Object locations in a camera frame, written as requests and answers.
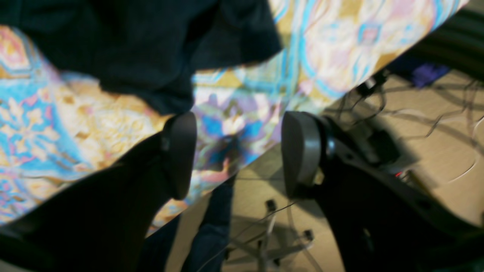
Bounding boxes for black t-shirt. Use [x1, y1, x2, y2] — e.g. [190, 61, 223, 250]
[0, 0, 282, 114]

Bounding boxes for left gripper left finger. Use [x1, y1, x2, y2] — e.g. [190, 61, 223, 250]
[1, 112, 197, 272]

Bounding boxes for patterned colourful tablecloth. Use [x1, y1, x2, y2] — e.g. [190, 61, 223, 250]
[1, 0, 469, 229]

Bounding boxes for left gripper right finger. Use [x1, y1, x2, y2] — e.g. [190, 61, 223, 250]
[281, 111, 484, 272]

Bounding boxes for office chair base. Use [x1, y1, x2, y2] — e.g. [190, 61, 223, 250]
[200, 198, 317, 272]

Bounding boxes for floor cables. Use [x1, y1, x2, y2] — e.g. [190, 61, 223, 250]
[333, 68, 484, 182]

